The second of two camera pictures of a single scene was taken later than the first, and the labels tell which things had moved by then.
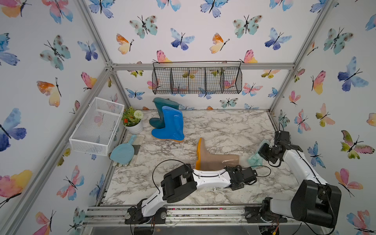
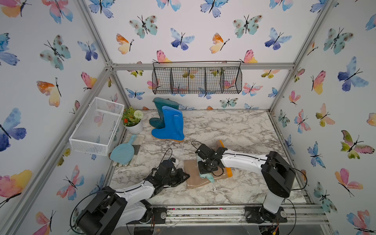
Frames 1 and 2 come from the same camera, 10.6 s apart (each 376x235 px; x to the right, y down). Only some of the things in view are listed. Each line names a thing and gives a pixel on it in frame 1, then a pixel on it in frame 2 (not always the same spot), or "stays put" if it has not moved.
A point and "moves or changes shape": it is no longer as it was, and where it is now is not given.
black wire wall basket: x=197 y=77 stays put
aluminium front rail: x=182 y=215 stays put
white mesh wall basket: x=96 y=131 stays put
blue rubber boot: x=174 y=123 stays put
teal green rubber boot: x=159 y=123 stays put
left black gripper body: x=241 y=186 to x=174 y=178
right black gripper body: x=268 y=153 to x=204 y=167
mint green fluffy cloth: x=256 y=159 moves or changes shape
